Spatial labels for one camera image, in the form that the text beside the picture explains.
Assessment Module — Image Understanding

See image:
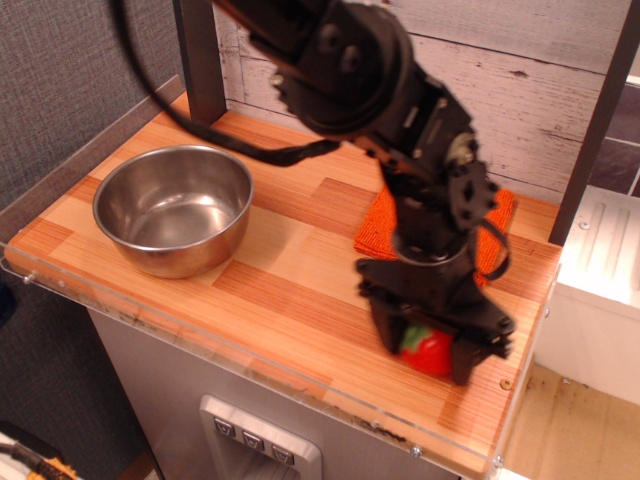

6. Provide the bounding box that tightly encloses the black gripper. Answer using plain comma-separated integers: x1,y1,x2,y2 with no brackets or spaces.
354,234,517,387

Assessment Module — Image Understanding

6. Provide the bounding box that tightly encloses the red toy strawberry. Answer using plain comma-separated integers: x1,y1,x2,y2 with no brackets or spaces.
400,324,454,376

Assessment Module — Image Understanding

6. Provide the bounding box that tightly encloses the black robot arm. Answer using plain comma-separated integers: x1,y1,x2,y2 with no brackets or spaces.
221,1,515,385

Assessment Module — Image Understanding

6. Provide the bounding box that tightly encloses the orange folded cloth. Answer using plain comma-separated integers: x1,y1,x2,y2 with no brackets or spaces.
354,187,514,288

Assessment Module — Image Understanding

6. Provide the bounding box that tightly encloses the silver dispenser panel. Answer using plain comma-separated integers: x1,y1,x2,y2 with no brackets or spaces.
199,395,323,479

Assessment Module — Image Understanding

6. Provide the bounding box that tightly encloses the clear acrylic table guard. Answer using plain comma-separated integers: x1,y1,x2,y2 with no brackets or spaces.
5,232,560,479

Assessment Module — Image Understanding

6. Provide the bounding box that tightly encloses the stainless steel bowl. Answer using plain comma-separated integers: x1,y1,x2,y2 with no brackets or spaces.
93,145,254,279

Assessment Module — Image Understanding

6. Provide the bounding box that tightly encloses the yellow object bottom left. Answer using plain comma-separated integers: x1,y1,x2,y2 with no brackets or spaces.
1,443,75,480

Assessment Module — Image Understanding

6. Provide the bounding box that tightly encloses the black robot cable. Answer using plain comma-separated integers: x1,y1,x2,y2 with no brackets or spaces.
110,0,344,169

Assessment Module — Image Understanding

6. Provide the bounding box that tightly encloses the dark grey right post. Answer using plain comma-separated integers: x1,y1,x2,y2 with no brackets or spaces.
548,0,639,246

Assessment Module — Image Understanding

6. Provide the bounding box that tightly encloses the dark grey post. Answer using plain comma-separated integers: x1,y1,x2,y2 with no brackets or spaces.
172,0,227,126
548,0,639,246

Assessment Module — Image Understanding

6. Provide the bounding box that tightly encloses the dark grey left post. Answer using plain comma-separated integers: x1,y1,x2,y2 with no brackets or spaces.
172,0,227,126

